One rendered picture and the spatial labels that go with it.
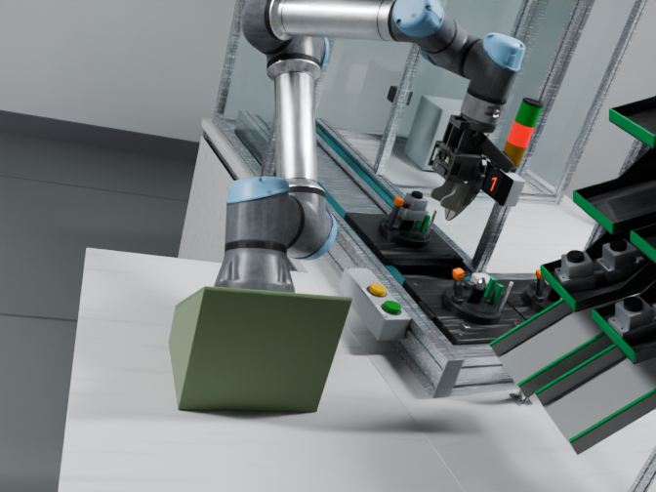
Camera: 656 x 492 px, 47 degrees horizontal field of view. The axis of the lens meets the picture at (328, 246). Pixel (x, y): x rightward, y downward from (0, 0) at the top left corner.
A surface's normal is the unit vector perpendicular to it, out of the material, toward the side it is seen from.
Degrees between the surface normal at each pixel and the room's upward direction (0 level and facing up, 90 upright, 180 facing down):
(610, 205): 25
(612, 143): 90
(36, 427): 0
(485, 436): 0
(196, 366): 90
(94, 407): 0
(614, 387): 45
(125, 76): 90
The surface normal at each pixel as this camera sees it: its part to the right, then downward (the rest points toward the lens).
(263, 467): 0.25, -0.86
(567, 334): -0.48, -0.69
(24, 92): 0.22, 0.49
